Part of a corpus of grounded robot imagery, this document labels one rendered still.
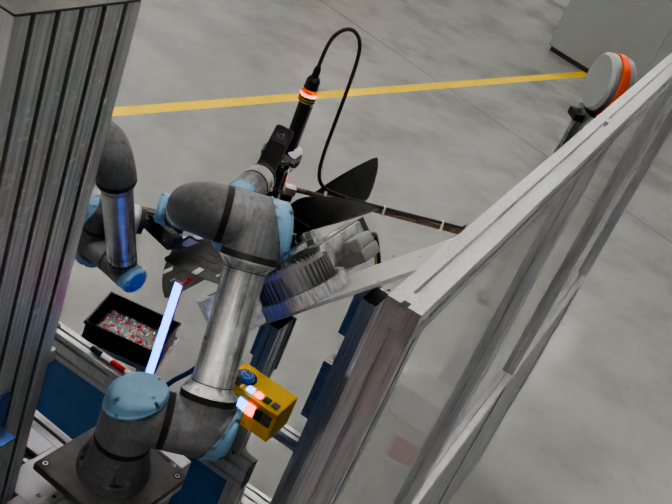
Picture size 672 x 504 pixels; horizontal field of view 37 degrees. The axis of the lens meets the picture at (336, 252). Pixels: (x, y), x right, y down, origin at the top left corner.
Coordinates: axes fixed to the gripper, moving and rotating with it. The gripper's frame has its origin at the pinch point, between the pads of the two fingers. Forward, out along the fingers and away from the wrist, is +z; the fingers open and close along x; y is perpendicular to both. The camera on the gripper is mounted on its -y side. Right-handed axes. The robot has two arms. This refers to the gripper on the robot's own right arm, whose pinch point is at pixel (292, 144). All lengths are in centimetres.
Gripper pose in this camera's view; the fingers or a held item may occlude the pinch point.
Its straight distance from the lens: 258.2
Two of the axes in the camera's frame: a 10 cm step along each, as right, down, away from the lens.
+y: -3.4, 8.0, 5.0
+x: 8.9, 4.5, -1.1
